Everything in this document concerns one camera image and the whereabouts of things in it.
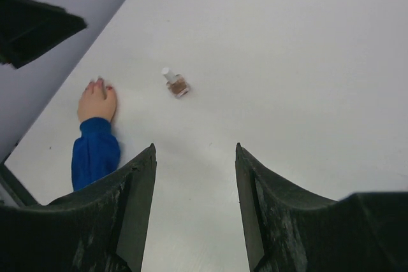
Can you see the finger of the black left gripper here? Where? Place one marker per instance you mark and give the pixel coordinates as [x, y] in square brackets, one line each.
[30, 29]

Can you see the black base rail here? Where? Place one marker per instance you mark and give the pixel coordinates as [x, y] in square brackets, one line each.
[13, 187]

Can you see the mannequin hand painted nails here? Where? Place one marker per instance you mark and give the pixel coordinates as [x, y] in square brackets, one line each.
[99, 100]

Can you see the glitter nail polish bottle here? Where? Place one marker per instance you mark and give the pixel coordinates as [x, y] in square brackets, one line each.
[179, 88]

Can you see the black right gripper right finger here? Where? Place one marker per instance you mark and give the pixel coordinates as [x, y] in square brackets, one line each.
[288, 228]

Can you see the blue white red sleeve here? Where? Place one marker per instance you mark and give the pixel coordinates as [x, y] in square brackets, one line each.
[95, 154]

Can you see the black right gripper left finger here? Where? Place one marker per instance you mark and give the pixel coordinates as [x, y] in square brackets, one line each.
[102, 227]

